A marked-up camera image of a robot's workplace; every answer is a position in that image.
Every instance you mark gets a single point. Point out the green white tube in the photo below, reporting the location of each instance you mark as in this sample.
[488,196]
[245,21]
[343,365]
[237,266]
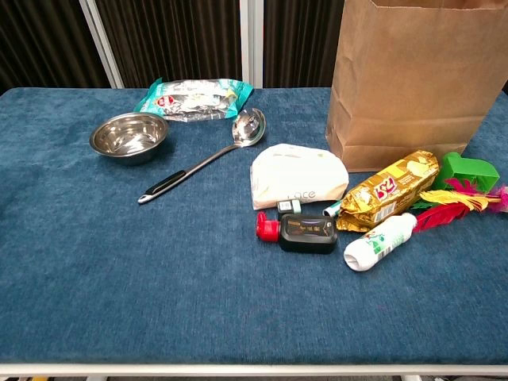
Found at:
[332,208]

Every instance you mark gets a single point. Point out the teal silver snack packet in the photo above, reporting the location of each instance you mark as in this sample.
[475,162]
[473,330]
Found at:
[190,99]

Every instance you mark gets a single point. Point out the brown paper carrier bag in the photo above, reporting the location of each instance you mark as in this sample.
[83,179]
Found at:
[416,79]

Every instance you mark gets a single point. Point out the green plastic toy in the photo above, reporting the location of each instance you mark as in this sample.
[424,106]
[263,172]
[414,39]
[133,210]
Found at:
[468,166]

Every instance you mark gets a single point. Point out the white tissue pack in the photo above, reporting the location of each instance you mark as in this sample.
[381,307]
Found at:
[297,174]

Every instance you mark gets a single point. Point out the white bottle green print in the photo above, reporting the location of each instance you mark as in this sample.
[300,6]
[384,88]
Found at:
[377,244]

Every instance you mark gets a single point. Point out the gold biscuit packet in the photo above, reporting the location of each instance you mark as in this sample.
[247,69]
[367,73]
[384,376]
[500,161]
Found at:
[389,190]

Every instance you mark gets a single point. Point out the stainless steel bowl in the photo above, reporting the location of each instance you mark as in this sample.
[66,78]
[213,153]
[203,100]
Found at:
[129,139]

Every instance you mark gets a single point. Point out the dark pleated curtain panel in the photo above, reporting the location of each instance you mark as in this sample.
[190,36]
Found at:
[39,39]
[174,39]
[301,39]

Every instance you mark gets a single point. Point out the blue felt table cover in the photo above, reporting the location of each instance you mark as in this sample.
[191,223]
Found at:
[119,278]

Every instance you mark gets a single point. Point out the colourful feather shuttlecock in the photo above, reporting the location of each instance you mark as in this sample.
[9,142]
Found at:
[440,216]

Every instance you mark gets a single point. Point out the white aluminium frame post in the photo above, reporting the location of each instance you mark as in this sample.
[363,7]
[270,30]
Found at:
[251,39]
[101,43]

